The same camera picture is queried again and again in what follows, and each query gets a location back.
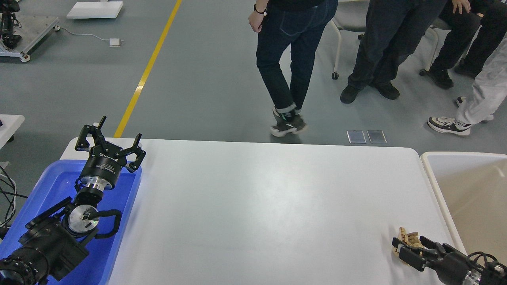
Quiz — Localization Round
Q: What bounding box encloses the white floor power box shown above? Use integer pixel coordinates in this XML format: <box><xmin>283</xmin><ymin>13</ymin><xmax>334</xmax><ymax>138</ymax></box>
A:
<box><xmin>109</xmin><ymin>38</ymin><xmax>121</xmax><ymax>48</ymax></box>

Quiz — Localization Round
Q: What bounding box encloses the person in white trousers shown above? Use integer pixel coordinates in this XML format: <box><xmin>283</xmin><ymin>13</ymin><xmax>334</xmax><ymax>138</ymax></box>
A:
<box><xmin>427</xmin><ymin>36</ymin><xmax>507</xmax><ymax>137</ymax></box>

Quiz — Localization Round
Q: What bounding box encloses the tan paper ball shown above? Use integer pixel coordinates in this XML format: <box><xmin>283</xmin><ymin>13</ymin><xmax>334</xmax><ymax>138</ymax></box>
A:
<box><xmin>397</xmin><ymin>227</ymin><xmax>424</xmax><ymax>248</ymax></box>

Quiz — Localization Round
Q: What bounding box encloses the beige plastic bin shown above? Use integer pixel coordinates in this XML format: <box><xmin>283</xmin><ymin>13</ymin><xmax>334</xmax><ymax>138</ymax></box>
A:
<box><xmin>420</xmin><ymin>152</ymin><xmax>507</xmax><ymax>264</ymax></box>

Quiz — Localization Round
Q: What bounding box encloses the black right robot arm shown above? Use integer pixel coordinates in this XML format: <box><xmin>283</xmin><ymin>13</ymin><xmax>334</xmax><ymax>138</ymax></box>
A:
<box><xmin>392</xmin><ymin>236</ymin><xmax>506</xmax><ymax>285</ymax></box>

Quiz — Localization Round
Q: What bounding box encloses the black robot on platform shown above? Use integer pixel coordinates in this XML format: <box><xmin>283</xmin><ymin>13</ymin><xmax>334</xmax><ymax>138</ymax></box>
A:
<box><xmin>0</xmin><ymin>0</ymin><xmax>22</xmax><ymax>49</ymax></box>

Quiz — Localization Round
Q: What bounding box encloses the metal wheeled platform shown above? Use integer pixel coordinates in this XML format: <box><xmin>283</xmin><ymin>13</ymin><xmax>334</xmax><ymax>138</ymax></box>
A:
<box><xmin>0</xmin><ymin>14</ymin><xmax>60</xmax><ymax>63</ymax></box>

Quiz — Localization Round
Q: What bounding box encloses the grey office chair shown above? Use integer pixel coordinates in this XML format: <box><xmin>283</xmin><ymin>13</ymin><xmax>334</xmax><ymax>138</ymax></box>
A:
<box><xmin>330</xmin><ymin>0</ymin><xmax>440</xmax><ymax>80</ymax></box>

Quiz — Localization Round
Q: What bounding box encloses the white flat board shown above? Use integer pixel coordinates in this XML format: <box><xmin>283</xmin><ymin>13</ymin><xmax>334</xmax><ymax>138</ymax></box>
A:
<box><xmin>66</xmin><ymin>1</ymin><xmax>124</xmax><ymax>19</ymax></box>

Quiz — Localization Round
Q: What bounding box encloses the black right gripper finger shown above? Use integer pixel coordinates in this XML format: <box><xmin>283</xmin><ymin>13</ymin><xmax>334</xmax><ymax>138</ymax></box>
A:
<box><xmin>392</xmin><ymin>236</ymin><xmax>457</xmax><ymax>256</ymax></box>
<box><xmin>398</xmin><ymin>246</ymin><xmax>427</xmax><ymax>272</ymax></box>

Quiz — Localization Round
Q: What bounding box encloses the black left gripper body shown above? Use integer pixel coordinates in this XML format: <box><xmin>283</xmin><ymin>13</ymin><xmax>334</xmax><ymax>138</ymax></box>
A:
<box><xmin>79</xmin><ymin>144</ymin><xmax>127</xmax><ymax>191</ymax></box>

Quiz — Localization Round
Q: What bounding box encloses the black cable bundle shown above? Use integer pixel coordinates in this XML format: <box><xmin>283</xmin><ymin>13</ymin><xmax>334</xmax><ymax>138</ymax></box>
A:
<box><xmin>0</xmin><ymin>164</ymin><xmax>28</xmax><ymax>240</ymax></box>

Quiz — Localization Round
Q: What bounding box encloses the person in black trousers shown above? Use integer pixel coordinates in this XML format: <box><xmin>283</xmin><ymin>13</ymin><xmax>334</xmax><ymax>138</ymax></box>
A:
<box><xmin>340</xmin><ymin>0</ymin><xmax>446</xmax><ymax>104</ymax></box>

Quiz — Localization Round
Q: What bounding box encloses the right metal floor plate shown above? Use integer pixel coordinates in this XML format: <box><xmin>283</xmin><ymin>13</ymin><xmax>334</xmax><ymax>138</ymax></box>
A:
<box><xmin>367</xmin><ymin>130</ymin><xmax>387</xmax><ymax>144</ymax></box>

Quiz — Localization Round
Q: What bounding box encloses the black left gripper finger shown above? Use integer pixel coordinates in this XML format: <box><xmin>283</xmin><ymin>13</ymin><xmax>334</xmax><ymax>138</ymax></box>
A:
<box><xmin>75</xmin><ymin>116</ymin><xmax>107</xmax><ymax>152</ymax></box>
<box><xmin>121</xmin><ymin>133</ymin><xmax>146</xmax><ymax>173</ymax></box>

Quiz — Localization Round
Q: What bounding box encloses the seated person in black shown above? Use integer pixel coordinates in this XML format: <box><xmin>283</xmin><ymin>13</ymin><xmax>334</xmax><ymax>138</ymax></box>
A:
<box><xmin>429</xmin><ymin>0</ymin><xmax>507</xmax><ymax>89</ymax></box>

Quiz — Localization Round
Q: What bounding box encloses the white side table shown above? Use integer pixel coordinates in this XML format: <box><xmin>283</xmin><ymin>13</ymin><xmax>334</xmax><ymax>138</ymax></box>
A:
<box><xmin>0</xmin><ymin>114</ymin><xmax>25</xmax><ymax>148</ymax></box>

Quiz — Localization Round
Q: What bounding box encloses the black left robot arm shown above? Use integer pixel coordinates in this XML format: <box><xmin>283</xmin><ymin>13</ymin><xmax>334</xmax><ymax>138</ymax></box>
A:
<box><xmin>1</xmin><ymin>116</ymin><xmax>146</xmax><ymax>285</ymax></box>

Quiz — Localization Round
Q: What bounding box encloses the person in blue jeans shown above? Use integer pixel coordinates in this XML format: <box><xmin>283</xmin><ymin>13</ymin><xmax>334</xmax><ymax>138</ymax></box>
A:
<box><xmin>248</xmin><ymin>0</ymin><xmax>339</xmax><ymax>137</ymax></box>

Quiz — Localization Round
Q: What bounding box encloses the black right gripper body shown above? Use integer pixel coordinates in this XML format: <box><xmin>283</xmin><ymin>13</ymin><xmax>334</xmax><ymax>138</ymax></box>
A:
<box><xmin>427</xmin><ymin>251</ymin><xmax>486</xmax><ymax>285</ymax></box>

